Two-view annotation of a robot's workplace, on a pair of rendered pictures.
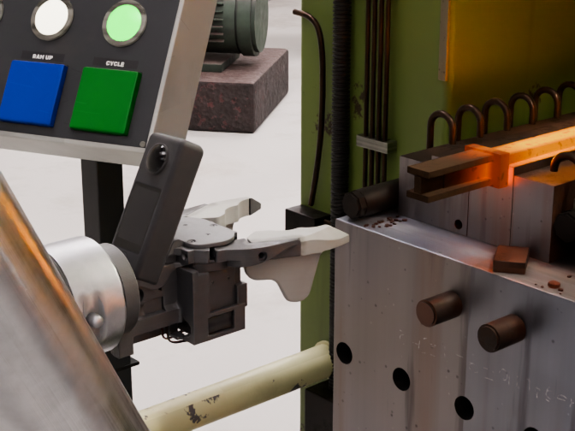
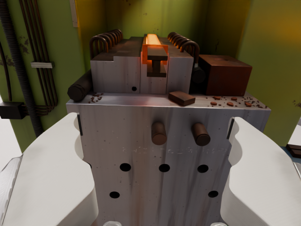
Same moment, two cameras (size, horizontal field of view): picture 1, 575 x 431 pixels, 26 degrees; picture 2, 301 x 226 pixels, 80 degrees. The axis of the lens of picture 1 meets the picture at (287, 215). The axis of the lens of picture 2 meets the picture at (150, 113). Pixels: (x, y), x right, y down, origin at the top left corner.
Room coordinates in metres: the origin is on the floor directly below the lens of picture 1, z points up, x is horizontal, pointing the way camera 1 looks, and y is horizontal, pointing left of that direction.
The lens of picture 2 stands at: (0.95, 0.08, 1.06)
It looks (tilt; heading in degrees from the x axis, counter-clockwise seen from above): 28 degrees down; 309
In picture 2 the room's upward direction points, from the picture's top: 3 degrees clockwise
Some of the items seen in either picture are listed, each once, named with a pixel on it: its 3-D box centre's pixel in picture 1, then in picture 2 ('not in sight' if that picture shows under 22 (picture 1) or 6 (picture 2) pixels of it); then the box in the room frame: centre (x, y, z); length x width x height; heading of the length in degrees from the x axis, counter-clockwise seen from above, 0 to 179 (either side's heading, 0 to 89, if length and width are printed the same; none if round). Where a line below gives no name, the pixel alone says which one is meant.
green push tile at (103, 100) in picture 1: (107, 102); not in sight; (1.40, 0.21, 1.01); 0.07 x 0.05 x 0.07; 66
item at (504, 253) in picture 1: (511, 259); (181, 97); (1.11, -0.21, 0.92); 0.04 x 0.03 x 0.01; 165
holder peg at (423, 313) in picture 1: (439, 309); (158, 133); (1.11, -0.15, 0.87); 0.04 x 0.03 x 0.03; 131
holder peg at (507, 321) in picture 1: (501, 333); (200, 134); (1.05, -0.20, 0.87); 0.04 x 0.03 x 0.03; 131
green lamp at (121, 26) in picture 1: (124, 23); not in sight; (1.44, 0.19, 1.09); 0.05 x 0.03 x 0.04; 41
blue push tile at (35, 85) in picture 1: (34, 93); not in sight; (1.44, 0.30, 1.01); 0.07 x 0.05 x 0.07; 66
